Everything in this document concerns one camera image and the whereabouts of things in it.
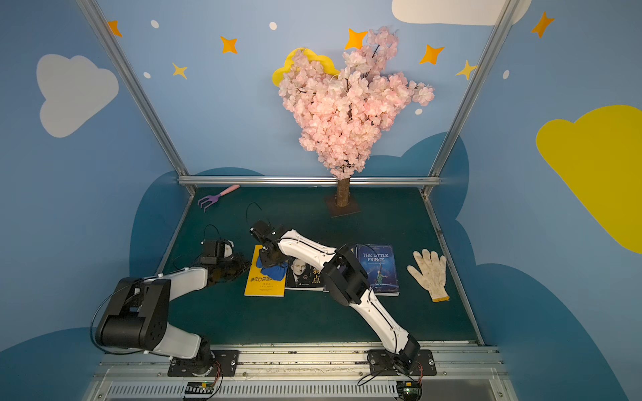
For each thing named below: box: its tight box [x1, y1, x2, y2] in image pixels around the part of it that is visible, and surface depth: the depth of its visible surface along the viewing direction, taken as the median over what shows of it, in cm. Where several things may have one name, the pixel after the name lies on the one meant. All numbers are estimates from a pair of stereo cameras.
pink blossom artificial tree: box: [278, 26, 436, 217], surface depth 73 cm
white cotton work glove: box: [406, 248, 451, 303], surface depth 95 cm
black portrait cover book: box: [285, 257, 325, 292], surface depth 93 cm
